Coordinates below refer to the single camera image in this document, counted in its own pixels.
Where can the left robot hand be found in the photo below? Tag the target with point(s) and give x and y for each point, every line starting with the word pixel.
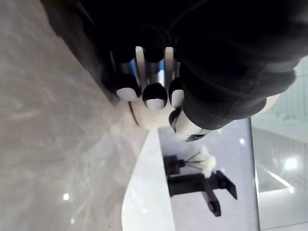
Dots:
pixel 228 48

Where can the diffuser reeds with white tufts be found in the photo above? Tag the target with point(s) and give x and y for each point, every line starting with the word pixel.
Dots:
pixel 208 163

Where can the black diffuser bottle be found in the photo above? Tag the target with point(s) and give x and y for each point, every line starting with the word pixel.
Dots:
pixel 173 164

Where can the black faucet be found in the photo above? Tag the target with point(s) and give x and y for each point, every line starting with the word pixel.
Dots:
pixel 190 185

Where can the white sink basin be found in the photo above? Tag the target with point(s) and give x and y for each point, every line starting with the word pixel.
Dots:
pixel 146 192

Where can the wall mirror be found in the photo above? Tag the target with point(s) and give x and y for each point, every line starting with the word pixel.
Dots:
pixel 281 156

